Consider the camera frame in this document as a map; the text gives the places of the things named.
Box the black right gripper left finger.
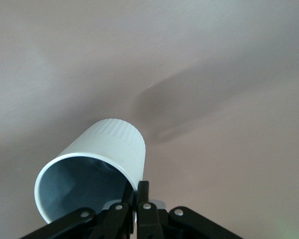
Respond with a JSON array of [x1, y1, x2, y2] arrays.
[[19, 183, 136, 239]]

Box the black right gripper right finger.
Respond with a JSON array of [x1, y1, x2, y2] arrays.
[[136, 180, 242, 239]]

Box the white mug with grey inside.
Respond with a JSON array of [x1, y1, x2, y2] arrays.
[[34, 118, 147, 225]]

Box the brown tablecloth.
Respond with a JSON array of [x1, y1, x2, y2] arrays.
[[0, 0, 299, 239]]

